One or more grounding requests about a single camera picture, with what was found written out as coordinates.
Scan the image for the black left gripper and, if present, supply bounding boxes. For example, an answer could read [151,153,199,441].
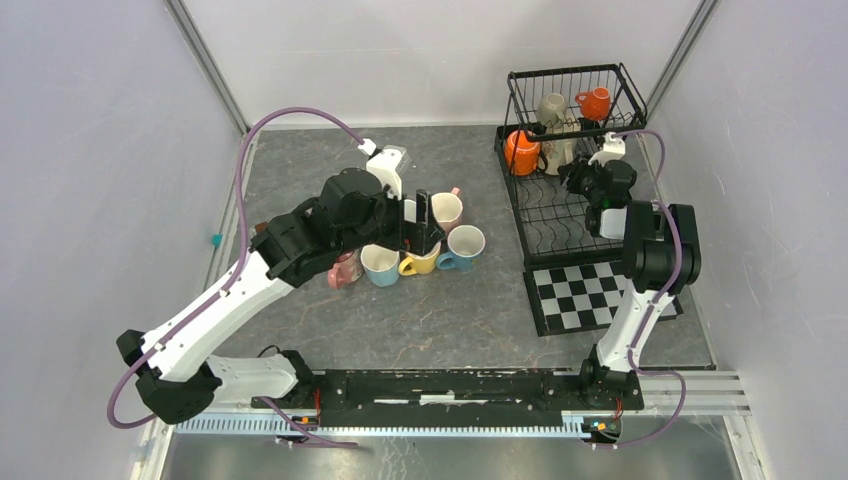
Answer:
[336,185,444,257]

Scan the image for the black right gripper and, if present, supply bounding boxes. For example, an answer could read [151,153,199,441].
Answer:
[557,151,607,205]

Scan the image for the light pink hexagonal mug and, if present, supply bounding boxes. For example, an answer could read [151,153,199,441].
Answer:
[431,187,464,235]

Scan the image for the yellow mug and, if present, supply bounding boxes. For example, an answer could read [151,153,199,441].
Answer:
[398,243,442,276]

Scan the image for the teal blue mug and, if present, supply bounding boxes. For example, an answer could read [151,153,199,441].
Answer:
[436,225,486,272]

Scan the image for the light blue hexagonal mug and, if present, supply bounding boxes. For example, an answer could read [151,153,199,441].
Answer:
[360,245,400,288]

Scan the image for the cream floral mug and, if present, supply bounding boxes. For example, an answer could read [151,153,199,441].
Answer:
[539,115,581,176]

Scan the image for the small orange cup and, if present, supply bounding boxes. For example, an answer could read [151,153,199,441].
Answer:
[574,87,611,122]

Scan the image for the pink patterned mug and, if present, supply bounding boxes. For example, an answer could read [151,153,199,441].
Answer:
[327,251,363,289]

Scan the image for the orange ribbed mug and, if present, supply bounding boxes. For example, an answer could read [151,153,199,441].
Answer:
[504,130,541,176]

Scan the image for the beige grey mug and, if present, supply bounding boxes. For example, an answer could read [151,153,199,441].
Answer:
[536,92,568,128]

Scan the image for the salmon floral mug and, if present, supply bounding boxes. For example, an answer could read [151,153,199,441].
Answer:
[403,199,417,223]

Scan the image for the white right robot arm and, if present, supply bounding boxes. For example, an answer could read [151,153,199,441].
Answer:
[558,158,702,409]

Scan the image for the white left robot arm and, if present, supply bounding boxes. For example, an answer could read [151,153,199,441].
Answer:
[116,168,444,424]

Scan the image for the checkerboard calibration board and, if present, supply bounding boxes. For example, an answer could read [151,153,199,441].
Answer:
[522,260,685,338]

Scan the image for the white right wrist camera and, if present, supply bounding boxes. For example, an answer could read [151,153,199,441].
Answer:
[588,132,626,167]

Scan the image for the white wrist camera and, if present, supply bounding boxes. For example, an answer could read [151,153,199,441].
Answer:
[358,138,408,200]
[588,132,626,167]

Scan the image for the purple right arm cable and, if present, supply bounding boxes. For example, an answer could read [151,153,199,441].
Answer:
[586,129,688,448]

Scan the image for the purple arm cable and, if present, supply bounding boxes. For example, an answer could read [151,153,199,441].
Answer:
[586,129,688,448]
[107,107,369,448]

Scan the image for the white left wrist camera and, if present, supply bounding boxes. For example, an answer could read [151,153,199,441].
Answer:
[358,138,408,200]

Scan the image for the black wire dish rack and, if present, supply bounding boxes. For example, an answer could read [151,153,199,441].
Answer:
[494,63,648,267]

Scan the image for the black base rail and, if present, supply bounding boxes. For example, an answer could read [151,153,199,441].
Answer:
[274,368,645,428]

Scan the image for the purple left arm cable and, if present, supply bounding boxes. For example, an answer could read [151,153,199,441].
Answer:
[107,107,369,448]

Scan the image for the aluminium slotted rail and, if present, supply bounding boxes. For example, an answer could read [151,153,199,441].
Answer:
[173,411,591,439]

